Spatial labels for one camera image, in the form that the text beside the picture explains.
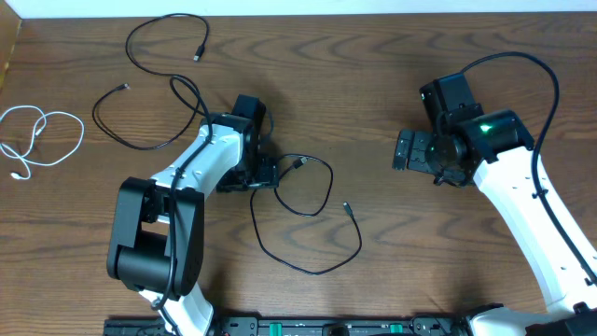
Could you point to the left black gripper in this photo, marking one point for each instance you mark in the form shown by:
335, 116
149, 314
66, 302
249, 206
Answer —
270, 172

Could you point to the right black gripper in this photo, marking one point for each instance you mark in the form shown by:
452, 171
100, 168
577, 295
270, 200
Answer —
415, 160

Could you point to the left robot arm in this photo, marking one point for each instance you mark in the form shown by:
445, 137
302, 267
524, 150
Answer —
157, 238

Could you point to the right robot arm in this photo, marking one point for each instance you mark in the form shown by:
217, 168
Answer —
495, 153

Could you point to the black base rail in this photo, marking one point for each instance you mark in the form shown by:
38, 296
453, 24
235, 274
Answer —
254, 325

